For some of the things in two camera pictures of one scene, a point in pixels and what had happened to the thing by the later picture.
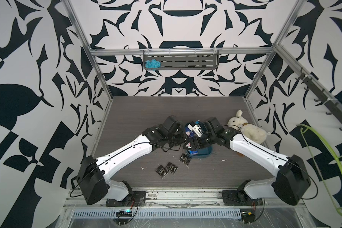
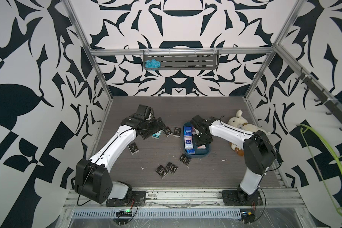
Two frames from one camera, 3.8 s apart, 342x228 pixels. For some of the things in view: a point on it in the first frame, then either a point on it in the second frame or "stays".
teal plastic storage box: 197,141 stays
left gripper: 180,133 -> 155,128
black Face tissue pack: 171,168 stays
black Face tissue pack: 185,158 stays
